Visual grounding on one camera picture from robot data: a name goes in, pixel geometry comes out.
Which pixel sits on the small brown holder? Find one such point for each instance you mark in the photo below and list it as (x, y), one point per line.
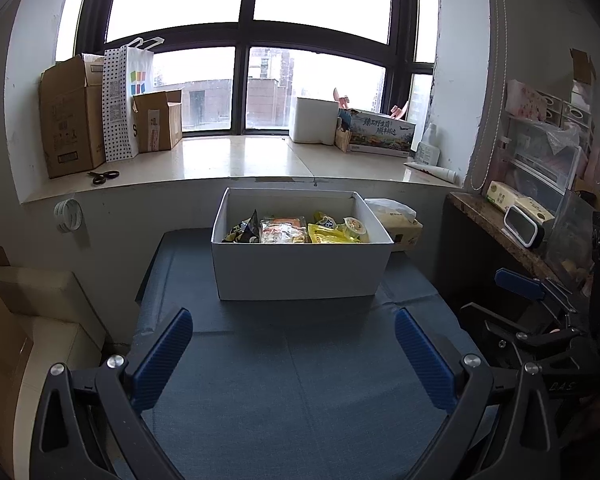
(342, 137)

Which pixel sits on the small open cardboard box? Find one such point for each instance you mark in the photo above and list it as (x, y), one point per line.
(160, 125)

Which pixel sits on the pink printed pack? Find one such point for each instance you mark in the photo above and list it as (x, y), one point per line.
(525, 97)

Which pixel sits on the clear jelly cup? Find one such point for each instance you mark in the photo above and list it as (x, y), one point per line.
(355, 227)

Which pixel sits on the roll of white tape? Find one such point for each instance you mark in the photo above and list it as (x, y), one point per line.
(57, 217)

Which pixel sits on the white plastic bottle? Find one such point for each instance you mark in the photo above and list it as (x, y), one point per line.
(427, 152)

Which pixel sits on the white black rounded device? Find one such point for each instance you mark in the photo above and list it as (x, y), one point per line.
(522, 227)

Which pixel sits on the blue-grey table mat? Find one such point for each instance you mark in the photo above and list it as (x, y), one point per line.
(300, 360)

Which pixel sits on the pink plastic toy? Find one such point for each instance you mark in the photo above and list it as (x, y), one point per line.
(400, 110)
(341, 99)

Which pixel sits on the orange snack packet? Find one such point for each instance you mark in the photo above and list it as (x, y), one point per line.
(282, 230)

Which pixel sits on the white bag with coloured squares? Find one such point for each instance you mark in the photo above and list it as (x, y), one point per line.
(137, 65)

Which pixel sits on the yellow snack packet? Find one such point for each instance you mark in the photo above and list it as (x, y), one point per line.
(325, 234)

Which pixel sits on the stacked cardboard boxes on floor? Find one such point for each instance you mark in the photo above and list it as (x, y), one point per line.
(40, 300)

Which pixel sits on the black scissors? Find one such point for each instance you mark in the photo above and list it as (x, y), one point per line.
(100, 177)

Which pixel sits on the clear plastic drawer unit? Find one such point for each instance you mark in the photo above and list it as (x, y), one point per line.
(540, 160)

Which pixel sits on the white yellow tissue pack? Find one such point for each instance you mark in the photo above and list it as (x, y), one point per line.
(535, 207)

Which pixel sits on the brown stone shelf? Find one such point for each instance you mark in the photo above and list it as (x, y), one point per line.
(480, 212)

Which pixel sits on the white plastic bag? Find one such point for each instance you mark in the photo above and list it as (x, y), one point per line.
(390, 207)

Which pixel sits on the polka dot paper bag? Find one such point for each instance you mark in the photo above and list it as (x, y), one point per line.
(115, 130)

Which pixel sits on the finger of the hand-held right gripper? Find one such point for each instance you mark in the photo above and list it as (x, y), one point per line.
(520, 282)
(500, 327)

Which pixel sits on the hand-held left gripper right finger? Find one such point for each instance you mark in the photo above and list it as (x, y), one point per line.
(425, 365)

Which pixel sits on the tall brown cardboard box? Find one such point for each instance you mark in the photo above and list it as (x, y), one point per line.
(70, 120)

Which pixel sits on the long printed carton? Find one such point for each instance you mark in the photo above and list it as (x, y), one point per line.
(380, 132)

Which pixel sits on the white cardboard box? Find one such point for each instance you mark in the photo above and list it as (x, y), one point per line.
(300, 270)

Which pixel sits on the beige tissue box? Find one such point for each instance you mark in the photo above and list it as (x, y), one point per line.
(405, 235)

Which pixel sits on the white foam box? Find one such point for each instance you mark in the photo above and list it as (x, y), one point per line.
(312, 120)

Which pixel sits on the black triangular snack packet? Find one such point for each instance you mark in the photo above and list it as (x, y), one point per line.
(250, 230)

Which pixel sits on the white tube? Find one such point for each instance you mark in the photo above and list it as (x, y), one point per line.
(432, 170)

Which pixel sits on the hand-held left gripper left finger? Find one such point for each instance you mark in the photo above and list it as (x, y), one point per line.
(162, 355)

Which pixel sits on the green white tissue pack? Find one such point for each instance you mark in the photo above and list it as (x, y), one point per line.
(502, 195)

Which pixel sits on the black window frame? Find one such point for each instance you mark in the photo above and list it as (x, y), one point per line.
(243, 90)

